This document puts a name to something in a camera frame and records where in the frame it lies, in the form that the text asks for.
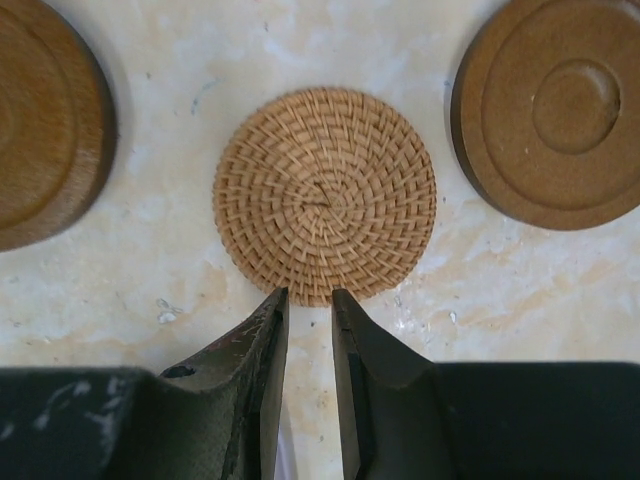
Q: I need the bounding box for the lavender plastic tray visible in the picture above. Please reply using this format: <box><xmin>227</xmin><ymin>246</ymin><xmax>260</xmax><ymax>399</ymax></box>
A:
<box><xmin>274</xmin><ymin>424</ymin><xmax>298</xmax><ymax>480</ymax></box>

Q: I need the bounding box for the woven rattan coaster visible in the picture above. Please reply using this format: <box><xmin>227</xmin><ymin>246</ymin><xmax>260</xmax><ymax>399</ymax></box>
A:
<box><xmin>212</xmin><ymin>87</ymin><xmax>437</xmax><ymax>307</ymax></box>

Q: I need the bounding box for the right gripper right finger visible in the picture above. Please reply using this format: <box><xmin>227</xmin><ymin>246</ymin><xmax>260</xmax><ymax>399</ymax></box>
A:
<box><xmin>332</xmin><ymin>289</ymin><xmax>450</xmax><ymax>479</ymax></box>

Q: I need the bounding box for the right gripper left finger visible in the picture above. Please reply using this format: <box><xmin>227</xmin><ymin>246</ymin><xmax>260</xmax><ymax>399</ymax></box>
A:
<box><xmin>160</xmin><ymin>288</ymin><xmax>289</xmax><ymax>479</ymax></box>

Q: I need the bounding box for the dark wooden coaster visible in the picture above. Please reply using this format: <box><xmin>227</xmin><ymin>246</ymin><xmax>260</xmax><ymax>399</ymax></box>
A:
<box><xmin>1</xmin><ymin>1</ymin><xmax>118</xmax><ymax>251</ymax></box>
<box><xmin>451</xmin><ymin>1</ymin><xmax>639</xmax><ymax>230</ymax></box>

